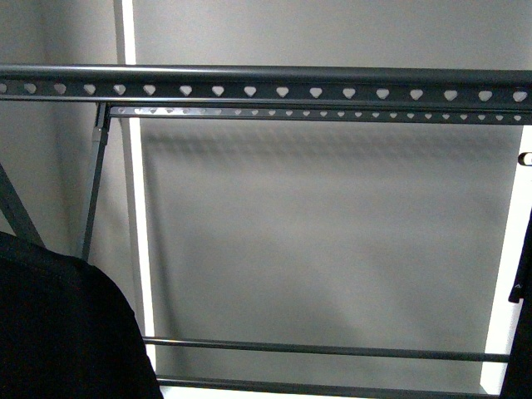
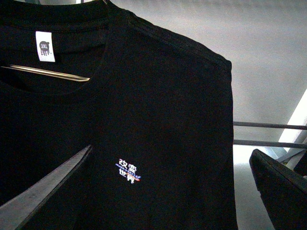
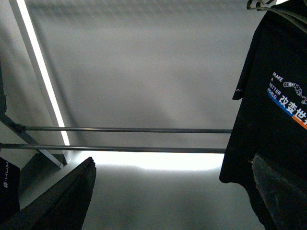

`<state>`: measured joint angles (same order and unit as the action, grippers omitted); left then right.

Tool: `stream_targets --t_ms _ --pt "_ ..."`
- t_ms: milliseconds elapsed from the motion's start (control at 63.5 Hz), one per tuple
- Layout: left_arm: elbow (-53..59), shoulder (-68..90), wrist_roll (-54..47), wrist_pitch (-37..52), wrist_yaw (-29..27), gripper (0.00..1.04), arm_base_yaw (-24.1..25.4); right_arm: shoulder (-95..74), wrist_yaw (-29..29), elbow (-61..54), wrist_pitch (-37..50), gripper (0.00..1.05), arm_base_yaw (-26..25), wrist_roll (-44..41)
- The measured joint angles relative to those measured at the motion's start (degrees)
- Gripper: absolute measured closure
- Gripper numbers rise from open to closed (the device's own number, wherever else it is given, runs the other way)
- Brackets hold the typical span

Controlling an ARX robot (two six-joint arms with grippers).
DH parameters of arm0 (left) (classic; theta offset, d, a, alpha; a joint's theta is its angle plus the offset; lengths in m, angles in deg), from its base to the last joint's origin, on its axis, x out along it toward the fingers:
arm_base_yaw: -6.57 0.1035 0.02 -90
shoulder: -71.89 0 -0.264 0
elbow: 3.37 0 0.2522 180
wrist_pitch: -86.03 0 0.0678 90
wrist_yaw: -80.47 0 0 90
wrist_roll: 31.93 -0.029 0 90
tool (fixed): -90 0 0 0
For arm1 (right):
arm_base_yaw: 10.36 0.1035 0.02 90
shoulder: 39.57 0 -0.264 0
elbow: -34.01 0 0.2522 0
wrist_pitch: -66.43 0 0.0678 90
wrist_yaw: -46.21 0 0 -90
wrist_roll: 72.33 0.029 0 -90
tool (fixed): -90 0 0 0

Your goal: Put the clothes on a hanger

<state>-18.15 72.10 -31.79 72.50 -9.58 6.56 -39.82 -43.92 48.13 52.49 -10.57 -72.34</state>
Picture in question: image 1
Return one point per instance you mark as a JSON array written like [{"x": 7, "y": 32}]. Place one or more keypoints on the black printed t-shirt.
[
  {"x": 517, "y": 381},
  {"x": 67, "y": 330}
]

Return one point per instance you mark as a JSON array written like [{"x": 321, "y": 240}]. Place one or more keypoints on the dark grey clothes drying rack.
[{"x": 283, "y": 93}]

